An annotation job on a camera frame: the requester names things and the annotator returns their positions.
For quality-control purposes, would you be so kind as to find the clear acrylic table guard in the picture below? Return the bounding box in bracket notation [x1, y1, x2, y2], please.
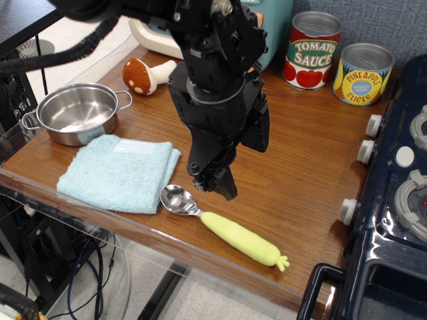
[1, 124, 302, 311]

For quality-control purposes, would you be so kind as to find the pineapple slices can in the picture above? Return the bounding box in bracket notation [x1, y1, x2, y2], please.
[333, 43, 395, 107]

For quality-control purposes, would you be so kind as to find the black braided cable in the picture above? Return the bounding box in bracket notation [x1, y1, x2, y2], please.
[0, 15, 119, 78]

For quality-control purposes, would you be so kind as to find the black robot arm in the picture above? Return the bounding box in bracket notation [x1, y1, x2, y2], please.
[54, 1, 270, 200]

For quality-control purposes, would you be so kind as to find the small steel pot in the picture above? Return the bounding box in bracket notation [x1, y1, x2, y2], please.
[21, 83, 133, 147]

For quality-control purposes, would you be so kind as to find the toy microwave teal cream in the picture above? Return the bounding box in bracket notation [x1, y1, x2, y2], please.
[129, 0, 293, 69]

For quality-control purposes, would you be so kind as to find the black side desk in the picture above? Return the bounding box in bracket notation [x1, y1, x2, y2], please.
[1, 1, 63, 134]

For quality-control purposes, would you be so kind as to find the spoon with yellow handle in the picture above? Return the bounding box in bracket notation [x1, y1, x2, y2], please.
[159, 185, 290, 272]

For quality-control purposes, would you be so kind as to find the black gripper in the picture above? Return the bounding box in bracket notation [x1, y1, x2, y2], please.
[168, 62, 270, 201]

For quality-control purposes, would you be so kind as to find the tomato sauce can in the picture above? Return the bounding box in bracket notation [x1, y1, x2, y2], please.
[283, 11, 343, 89]

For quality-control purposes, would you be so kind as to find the floor cables bundle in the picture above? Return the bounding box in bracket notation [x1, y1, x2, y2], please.
[23, 233, 131, 320]

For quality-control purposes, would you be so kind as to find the plush brown mushroom toy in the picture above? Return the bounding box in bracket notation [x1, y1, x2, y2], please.
[122, 58, 177, 96]

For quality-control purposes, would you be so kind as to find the dark blue toy stove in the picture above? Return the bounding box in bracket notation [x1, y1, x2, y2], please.
[298, 55, 426, 319]

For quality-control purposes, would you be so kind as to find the light blue folded cloth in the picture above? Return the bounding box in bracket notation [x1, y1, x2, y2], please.
[57, 135, 181, 215]

